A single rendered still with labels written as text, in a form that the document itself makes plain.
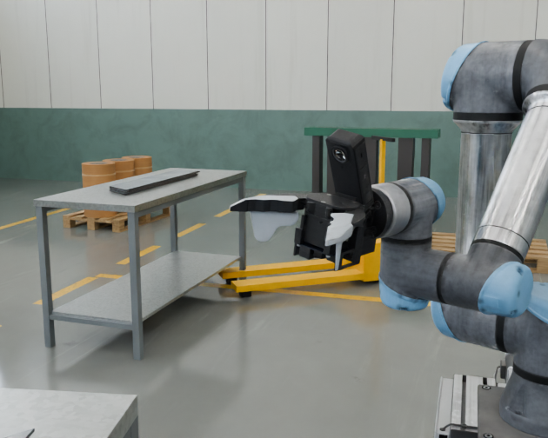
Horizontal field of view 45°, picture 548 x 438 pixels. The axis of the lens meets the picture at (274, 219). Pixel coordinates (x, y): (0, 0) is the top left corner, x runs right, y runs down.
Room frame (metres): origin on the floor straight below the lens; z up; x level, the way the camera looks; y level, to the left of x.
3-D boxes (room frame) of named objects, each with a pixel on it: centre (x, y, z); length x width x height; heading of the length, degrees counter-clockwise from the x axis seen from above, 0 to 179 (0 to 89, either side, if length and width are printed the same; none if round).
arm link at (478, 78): (1.17, -0.37, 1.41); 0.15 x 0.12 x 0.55; 48
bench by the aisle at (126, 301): (4.74, 0.85, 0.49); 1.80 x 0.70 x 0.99; 161
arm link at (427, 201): (0.97, -0.20, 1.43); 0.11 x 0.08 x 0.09; 138
